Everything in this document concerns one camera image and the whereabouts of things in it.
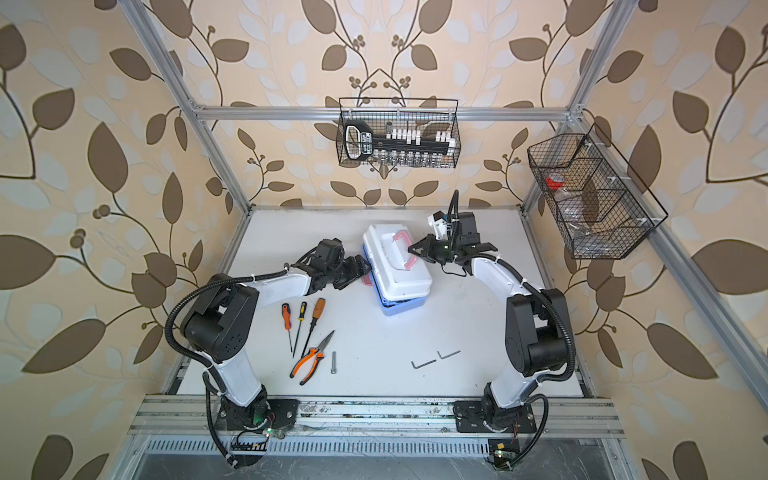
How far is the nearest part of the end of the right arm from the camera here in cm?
69

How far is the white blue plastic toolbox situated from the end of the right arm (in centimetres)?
8

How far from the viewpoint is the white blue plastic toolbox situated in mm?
842
